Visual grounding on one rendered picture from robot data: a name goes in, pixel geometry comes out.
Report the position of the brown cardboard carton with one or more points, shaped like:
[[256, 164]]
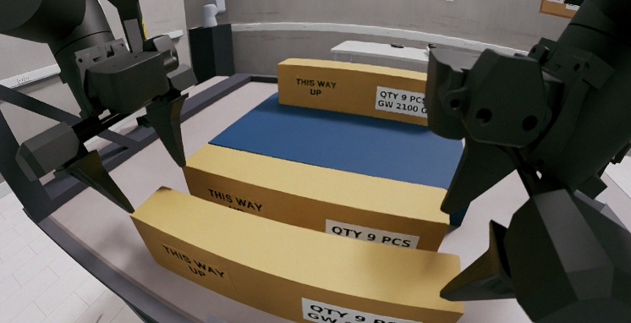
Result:
[[346, 204], [368, 90], [295, 273]]

